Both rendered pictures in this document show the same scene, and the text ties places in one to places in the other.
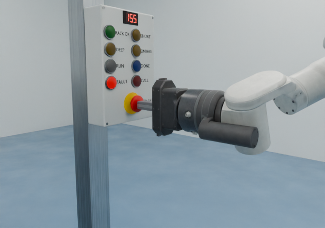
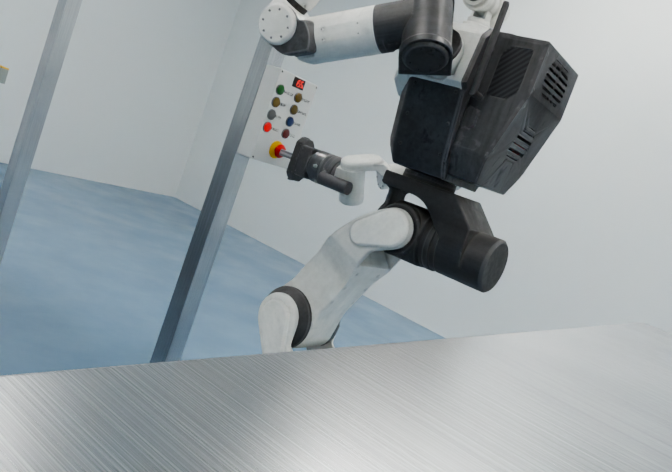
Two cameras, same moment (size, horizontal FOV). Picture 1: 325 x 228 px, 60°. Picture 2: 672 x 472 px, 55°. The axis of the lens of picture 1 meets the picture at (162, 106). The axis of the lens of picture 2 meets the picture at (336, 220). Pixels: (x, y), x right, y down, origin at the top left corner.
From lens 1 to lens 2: 1.20 m
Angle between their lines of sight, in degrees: 4
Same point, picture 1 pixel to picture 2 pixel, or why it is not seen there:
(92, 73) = (255, 114)
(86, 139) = (230, 164)
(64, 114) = (115, 162)
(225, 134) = (332, 181)
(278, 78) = (376, 160)
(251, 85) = (359, 158)
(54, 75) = (123, 89)
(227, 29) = not seen: hidden behind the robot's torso
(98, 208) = (217, 226)
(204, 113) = (325, 167)
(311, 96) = not seen: hidden behind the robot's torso
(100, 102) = (254, 139)
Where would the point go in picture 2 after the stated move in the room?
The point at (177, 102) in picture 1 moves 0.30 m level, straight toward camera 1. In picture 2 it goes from (311, 157) to (302, 156)
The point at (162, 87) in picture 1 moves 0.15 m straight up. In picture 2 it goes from (304, 143) to (323, 91)
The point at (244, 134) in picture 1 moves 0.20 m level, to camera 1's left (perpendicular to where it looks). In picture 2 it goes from (342, 183) to (267, 156)
